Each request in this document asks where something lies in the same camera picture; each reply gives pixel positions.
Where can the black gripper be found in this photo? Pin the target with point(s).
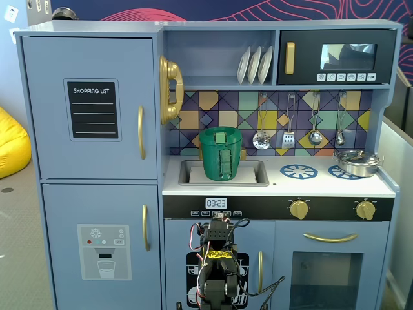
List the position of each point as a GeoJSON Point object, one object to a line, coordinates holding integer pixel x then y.
{"type": "Point", "coordinates": [217, 223]}

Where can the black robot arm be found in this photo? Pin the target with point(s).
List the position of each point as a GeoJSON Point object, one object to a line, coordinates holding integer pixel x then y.
{"type": "Point", "coordinates": [214, 290]}

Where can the blue oven door with window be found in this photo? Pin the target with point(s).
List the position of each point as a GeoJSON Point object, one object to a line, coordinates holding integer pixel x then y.
{"type": "Point", "coordinates": [284, 242]}

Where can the blue fridge door water dispenser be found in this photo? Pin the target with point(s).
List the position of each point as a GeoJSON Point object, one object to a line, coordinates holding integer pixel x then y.
{"type": "Point", "coordinates": [96, 206]}

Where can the black microwave door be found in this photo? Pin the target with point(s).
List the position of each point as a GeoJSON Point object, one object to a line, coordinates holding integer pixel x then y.
{"type": "Point", "coordinates": [303, 55]}

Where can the blue fridge door shopping list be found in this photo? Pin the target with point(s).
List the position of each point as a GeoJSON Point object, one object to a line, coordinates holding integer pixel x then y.
{"type": "Point", "coordinates": [48, 129]}

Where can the grey toy sink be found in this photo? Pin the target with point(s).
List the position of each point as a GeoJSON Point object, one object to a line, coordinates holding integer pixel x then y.
{"type": "Point", "coordinates": [258, 174]}

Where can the green plastic cup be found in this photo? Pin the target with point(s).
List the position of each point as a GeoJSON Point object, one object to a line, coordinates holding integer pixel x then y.
{"type": "Point", "coordinates": [213, 155]}

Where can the gold toy faucet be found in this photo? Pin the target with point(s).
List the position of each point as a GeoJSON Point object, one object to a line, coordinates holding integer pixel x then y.
{"type": "Point", "coordinates": [243, 154]}

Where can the gold stove knob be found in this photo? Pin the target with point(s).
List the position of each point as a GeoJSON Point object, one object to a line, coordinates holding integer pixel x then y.
{"type": "Point", "coordinates": [299, 209]}
{"type": "Point", "coordinates": [365, 210]}

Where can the steel skimmer spoon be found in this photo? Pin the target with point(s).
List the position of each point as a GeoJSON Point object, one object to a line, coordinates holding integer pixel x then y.
{"type": "Point", "coordinates": [261, 139]}

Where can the blue toy kitchen body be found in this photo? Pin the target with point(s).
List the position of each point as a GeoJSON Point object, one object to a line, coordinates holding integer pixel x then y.
{"type": "Point", "coordinates": [322, 181]}

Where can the steel slotted spatula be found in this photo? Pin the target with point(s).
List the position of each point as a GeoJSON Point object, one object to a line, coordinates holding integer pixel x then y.
{"type": "Point", "coordinates": [288, 139]}

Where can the steel ladle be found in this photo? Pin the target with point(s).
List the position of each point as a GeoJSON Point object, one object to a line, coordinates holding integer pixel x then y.
{"type": "Point", "coordinates": [315, 137]}

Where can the gold toy telephone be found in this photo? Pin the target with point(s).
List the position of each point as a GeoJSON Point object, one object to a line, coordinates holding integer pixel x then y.
{"type": "Point", "coordinates": [171, 90]}

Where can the steel pot with lid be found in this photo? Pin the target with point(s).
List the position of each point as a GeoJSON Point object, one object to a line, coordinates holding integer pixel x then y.
{"type": "Point", "coordinates": [356, 164]}

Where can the steel serving spoon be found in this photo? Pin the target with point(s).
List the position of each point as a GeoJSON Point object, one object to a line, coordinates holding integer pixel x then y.
{"type": "Point", "coordinates": [340, 135]}

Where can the white toy plate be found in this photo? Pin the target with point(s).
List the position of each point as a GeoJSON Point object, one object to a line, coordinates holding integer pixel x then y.
{"type": "Point", "coordinates": [254, 66]}
{"type": "Point", "coordinates": [243, 66]}
{"type": "Point", "coordinates": [265, 66]}

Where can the black shopping list chalkboard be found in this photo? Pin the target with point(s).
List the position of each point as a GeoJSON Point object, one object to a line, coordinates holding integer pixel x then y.
{"type": "Point", "coordinates": [92, 109]}

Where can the grey partition panel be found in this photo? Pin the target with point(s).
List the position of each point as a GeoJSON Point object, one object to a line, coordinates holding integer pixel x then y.
{"type": "Point", "coordinates": [398, 206]}

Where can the yellow beanbag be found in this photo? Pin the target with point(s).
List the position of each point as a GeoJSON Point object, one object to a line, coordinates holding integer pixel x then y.
{"type": "Point", "coordinates": [13, 145]}

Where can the dark round bowl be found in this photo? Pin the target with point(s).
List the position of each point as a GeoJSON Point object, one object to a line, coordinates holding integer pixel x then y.
{"type": "Point", "coordinates": [64, 13]}

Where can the white wall socket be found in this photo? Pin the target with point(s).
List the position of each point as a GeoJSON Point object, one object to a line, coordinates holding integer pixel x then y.
{"type": "Point", "coordinates": [10, 13]}

